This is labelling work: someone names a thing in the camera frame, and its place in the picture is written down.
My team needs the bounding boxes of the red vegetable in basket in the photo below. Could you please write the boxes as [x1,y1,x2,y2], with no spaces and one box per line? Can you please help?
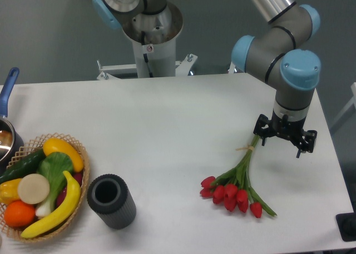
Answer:
[55,172,83,208]

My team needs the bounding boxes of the blue handled saucepan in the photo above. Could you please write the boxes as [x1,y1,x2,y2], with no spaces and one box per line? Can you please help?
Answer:
[1,67,24,175]

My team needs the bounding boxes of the woven wicker basket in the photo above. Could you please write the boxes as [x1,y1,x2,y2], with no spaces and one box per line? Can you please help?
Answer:
[1,133,90,243]

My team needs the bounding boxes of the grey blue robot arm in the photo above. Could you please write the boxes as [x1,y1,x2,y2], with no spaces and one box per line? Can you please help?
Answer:
[92,0,321,153]

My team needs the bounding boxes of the orange fruit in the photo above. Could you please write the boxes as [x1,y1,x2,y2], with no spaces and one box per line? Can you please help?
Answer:
[4,200,35,227]

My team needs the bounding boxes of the black clamp at table edge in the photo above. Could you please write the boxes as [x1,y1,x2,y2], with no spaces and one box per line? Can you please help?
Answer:
[335,212,355,242]

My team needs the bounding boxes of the yellow bell pepper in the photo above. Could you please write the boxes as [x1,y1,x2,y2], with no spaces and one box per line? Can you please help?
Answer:
[1,178,22,205]

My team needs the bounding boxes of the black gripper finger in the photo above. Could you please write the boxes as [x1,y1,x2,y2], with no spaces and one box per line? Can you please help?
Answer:
[253,114,271,146]
[293,130,318,158]

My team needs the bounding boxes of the green bok choy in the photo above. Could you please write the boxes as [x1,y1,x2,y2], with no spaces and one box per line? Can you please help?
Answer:
[36,152,73,218]

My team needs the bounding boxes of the green cucumber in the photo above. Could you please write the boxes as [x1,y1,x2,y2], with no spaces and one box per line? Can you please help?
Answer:
[1,148,46,183]

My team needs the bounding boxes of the yellow banana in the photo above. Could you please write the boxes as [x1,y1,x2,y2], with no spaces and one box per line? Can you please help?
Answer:
[21,171,81,239]

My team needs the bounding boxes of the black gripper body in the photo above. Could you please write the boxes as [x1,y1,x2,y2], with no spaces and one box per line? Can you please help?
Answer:
[267,112,306,142]

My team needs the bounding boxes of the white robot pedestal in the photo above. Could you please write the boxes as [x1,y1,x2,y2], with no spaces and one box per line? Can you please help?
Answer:
[93,0,197,78]

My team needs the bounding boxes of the white frame at right edge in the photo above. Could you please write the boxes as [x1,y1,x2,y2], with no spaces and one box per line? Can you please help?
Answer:
[329,82,355,134]

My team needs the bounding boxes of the red tulip bouquet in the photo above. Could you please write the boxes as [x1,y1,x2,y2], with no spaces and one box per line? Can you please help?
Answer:
[200,136,277,218]

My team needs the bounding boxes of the dark grey ribbed vase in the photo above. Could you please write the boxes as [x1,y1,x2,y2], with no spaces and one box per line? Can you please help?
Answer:
[87,174,136,230]

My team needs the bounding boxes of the beige round disc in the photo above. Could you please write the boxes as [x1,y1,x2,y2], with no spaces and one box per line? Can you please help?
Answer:
[17,173,50,205]

